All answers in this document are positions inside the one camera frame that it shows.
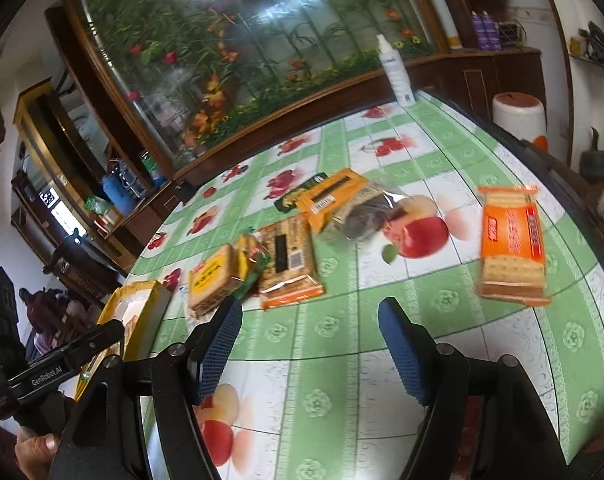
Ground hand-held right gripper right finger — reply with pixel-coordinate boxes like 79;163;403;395
378;296;570;480

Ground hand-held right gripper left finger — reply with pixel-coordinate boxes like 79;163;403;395
49;296;243;480

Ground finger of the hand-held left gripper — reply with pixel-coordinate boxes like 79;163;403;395
62;319;126;367

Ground orange snack packet black stripe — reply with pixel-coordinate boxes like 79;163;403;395
296;168;370;234

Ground clear bag of dark snacks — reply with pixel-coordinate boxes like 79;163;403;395
327;185;407;241

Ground person's left hand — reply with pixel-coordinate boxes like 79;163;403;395
14;431;59;480

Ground fruit print tablecloth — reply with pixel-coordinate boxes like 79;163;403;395
124;87;604;480

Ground yellow cracker packet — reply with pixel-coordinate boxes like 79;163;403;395
188;243;247;318

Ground yellow tray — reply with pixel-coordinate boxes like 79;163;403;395
77;280;175;401

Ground small green red snack packet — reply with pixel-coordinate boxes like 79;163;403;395
238;232;273;301

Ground brown cracker packet orange ends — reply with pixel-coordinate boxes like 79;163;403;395
254;215;327;310

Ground blue jug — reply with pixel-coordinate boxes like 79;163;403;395
102;160;135;213

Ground large orange cracker packet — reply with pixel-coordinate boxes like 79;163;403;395
474;185;552;307

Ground green bottle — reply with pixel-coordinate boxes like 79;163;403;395
141;150;167;188

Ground white stool red top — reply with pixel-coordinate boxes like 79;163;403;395
492;92;547;143

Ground dark green gourd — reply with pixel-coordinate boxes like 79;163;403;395
579;127;604;183

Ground white spray bottle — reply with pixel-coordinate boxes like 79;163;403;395
376;34;417;107

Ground floral glass partition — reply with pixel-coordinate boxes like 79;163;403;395
59;0;453;181

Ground wooden cabinet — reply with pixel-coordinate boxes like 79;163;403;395
417;47;547;126

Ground white pillar yellow band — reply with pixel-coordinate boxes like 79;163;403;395
417;0;462;53

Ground wire basket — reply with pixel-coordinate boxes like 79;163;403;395
499;20;527;50

